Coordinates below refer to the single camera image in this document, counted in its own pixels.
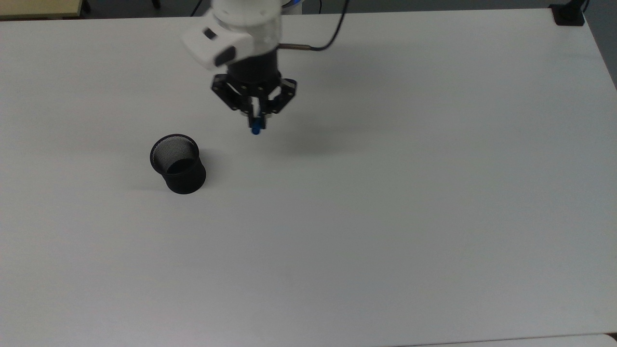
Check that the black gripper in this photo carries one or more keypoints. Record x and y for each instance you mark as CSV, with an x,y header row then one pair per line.
x,y
254,77

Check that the blue and white marker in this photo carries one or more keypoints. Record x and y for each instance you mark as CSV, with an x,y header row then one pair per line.
x,y
256,126

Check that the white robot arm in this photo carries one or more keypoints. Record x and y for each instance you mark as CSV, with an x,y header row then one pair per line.
x,y
236,33

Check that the black mesh pen cup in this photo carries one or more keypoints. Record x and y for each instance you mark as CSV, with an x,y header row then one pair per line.
x,y
179,166

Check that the light wooden desk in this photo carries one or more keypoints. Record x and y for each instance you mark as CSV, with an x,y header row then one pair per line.
x,y
38,7

